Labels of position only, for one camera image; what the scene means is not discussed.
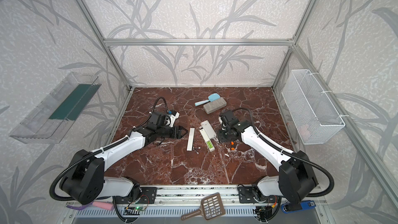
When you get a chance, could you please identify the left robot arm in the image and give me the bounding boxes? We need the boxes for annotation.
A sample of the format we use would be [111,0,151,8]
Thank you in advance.
[49,110,188,205]

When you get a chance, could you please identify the grey stone block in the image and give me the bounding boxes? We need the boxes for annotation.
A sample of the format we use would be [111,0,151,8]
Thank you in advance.
[203,97,227,115]

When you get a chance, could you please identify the clear plastic wall shelf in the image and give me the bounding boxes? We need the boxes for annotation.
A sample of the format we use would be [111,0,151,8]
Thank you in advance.
[9,72,102,144]

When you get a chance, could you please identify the slim white remote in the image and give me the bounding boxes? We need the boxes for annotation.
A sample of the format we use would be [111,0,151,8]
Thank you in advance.
[199,128,215,152]

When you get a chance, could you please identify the white wire basket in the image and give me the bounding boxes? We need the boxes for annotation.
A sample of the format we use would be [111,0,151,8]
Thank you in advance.
[282,69,345,145]

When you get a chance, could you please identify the purple pink garden fork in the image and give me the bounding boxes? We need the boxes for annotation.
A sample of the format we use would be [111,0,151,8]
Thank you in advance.
[66,201,115,211]

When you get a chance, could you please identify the blue black device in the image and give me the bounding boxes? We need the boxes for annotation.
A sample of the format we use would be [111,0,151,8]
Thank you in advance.
[281,200,316,214]

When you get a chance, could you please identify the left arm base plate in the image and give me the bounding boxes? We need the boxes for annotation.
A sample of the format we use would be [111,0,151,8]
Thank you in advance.
[115,187,158,205]

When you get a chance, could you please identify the white remote control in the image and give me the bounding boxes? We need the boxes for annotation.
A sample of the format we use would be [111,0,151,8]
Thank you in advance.
[201,120,217,140]

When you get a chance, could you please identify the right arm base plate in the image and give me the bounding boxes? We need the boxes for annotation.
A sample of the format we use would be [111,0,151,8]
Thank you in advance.
[237,185,278,204]

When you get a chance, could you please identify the brown slotted scoop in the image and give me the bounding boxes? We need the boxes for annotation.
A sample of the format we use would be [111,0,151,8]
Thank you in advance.
[181,193,226,220]

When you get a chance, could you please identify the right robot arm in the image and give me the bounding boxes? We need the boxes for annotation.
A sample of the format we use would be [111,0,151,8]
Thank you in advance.
[217,107,335,203]

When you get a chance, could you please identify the slim remote back cover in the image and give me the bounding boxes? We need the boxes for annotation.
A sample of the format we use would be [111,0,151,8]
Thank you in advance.
[187,128,195,151]

